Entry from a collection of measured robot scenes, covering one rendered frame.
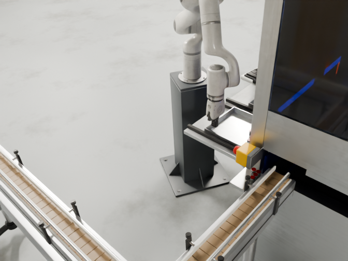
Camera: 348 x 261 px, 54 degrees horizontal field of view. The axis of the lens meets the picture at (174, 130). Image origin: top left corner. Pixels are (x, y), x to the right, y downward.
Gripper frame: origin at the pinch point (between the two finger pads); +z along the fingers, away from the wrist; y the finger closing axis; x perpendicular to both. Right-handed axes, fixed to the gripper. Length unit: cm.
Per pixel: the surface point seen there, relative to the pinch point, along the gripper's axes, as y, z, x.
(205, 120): 3.1, 4.3, 8.7
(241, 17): 365, 90, 223
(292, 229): -12, 28, -54
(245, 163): -21.6, -5.7, -32.4
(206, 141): -10.5, 4.4, -2.9
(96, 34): 175, 90, 363
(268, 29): -13, -60, -31
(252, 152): -18.8, -10.6, -33.6
